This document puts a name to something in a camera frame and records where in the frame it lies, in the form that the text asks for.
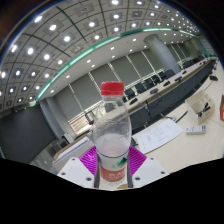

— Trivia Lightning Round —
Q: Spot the white paper sheet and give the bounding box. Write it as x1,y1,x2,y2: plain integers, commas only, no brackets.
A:
134,118,185,155

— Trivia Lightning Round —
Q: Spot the row of black office chairs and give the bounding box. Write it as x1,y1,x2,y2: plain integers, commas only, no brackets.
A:
121,68,178,101

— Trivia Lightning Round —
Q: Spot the small beige open box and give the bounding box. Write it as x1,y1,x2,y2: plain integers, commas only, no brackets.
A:
184,89,216,125

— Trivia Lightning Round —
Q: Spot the long curved conference desk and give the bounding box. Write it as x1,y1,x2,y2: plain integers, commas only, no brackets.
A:
123,57,219,128

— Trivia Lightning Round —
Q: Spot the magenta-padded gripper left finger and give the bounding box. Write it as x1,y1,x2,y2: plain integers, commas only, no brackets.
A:
57,146,100,189

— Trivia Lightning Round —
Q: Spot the clear red-capped water bottle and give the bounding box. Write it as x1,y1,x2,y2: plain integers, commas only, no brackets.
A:
92,81,132,191

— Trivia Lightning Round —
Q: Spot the white remote control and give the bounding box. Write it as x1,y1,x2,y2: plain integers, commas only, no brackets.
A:
185,124,207,135

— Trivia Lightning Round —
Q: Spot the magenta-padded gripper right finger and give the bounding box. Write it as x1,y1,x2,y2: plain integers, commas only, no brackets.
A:
128,145,170,189

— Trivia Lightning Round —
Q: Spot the black stapler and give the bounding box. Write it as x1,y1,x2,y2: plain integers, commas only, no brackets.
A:
198,102,212,117

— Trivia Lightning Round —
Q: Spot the group of ceiling lights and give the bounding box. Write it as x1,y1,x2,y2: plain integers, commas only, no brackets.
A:
0,0,201,104

